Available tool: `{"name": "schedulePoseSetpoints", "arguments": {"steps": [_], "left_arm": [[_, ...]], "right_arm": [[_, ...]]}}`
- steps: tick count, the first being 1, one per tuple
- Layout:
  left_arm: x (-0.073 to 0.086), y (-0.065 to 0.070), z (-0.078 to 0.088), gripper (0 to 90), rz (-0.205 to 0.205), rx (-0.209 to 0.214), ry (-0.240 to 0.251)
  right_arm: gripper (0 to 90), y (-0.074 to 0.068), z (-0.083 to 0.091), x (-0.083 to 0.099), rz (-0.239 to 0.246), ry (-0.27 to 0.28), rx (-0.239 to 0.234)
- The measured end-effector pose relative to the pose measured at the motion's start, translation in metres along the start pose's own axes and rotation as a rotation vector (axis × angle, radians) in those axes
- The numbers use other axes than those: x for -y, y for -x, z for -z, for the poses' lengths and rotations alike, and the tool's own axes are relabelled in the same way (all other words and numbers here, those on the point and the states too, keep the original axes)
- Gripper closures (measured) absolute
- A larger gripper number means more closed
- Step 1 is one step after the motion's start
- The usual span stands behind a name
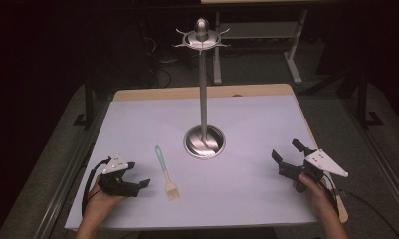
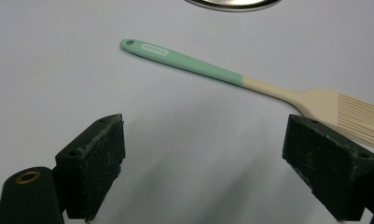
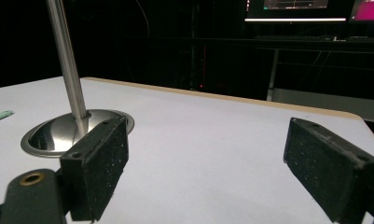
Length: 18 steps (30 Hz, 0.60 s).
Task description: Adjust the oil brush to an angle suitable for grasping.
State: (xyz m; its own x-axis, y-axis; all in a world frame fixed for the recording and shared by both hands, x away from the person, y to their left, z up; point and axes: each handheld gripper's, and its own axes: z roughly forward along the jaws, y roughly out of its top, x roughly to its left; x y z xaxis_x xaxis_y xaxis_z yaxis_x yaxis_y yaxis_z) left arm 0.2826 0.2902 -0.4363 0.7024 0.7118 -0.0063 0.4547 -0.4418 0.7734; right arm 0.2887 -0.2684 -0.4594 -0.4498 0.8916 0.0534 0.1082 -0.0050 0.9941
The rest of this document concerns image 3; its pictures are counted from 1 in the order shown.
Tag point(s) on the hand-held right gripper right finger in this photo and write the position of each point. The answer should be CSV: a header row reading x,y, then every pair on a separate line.
x,y
324,161

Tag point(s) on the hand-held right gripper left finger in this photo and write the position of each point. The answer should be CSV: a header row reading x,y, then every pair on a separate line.
x,y
96,168

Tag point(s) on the silver metal stand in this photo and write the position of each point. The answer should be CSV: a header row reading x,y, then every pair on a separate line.
x,y
68,93

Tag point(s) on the dark desk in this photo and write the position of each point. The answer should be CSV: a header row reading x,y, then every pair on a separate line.
x,y
268,49

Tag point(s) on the dark keyboard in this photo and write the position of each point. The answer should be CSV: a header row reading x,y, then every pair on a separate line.
x,y
295,37

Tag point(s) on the computer monitor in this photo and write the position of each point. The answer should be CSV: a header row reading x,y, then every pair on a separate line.
x,y
295,9

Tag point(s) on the monitor with pink picture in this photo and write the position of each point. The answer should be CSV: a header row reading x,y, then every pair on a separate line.
x,y
368,10

